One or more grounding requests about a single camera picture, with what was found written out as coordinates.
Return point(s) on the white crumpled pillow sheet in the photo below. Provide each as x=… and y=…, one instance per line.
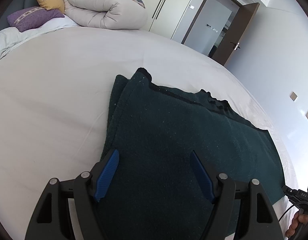
x=11, y=37

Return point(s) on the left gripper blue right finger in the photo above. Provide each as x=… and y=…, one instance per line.
x=202, y=177

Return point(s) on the beige rolled duvet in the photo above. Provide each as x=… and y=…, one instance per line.
x=107, y=14

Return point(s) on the purple patterned cushion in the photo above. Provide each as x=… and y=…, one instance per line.
x=32, y=18

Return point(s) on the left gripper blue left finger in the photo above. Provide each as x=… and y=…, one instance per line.
x=104, y=172

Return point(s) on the person's right hand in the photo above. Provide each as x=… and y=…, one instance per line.
x=297, y=219

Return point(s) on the white bed mattress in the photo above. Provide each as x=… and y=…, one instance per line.
x=54, y=96

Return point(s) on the dark brown door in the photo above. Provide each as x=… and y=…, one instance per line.
x=217, y=28

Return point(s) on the dark green knitted garment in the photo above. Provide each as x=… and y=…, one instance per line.
x=154, y=193

